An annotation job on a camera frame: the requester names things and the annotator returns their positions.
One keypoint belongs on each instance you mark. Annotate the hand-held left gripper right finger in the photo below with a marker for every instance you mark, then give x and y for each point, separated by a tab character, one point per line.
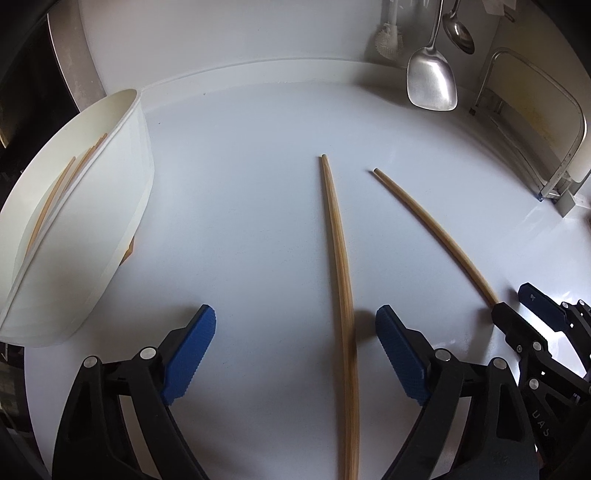
401	355

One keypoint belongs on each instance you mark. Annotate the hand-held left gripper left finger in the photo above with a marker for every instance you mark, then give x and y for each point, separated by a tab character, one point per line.
189	355

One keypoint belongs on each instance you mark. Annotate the pile of wooden chopsticks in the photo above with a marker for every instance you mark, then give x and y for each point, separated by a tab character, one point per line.
57	191

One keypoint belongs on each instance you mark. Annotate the metal ladle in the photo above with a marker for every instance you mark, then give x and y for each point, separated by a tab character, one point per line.
459	34

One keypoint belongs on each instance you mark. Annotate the metal spatula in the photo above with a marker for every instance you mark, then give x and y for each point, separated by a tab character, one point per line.
431	78

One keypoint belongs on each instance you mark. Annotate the single wooden chopstick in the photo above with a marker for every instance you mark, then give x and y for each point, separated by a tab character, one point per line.
337	277
346	277
461	259

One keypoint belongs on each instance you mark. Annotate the round cream plastic basin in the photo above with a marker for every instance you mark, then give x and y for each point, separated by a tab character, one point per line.
115	230

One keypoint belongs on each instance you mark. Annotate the white dish brush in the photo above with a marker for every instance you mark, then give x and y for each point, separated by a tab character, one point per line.
390	44

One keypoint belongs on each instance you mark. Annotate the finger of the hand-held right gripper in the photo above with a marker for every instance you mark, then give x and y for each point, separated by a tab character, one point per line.
508	318
540	300

